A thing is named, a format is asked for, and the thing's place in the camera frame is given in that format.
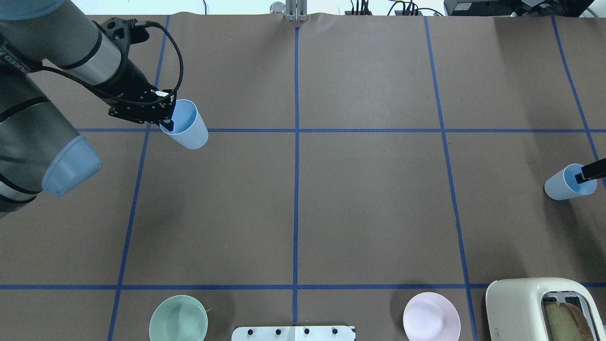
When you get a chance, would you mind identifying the cream toaster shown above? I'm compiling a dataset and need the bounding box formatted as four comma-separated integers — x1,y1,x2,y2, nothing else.
485,277,605,341

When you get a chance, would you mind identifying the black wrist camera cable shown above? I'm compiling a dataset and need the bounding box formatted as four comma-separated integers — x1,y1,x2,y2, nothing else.
43,21,184,107

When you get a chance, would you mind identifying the light blue cup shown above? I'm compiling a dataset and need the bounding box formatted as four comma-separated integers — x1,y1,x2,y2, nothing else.
160,99,209,150
544,163,597,201

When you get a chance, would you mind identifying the pink bowl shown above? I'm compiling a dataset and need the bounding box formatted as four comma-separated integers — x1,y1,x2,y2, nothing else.
402,292,461,341

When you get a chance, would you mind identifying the toast slice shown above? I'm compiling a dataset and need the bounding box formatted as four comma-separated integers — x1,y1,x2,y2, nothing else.
544,302,596,341

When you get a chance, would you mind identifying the aluminium frame post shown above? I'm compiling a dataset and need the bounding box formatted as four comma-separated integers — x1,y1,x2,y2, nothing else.
284,0,309,22

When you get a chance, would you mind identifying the small silver tape roll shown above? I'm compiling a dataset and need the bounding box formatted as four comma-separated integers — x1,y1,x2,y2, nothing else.
270,1,286,14

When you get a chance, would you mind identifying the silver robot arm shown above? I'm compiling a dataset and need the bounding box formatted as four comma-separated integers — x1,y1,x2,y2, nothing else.
0,0,184,217

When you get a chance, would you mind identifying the white camera pole base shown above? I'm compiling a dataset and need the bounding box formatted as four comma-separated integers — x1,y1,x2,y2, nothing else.
231,325,357,341

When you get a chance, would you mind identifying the green bowl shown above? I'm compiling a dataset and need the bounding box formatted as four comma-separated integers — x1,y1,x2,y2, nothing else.
149,295,209,341

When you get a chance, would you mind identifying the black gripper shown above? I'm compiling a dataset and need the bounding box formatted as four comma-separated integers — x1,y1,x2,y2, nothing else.
108,87,176,132

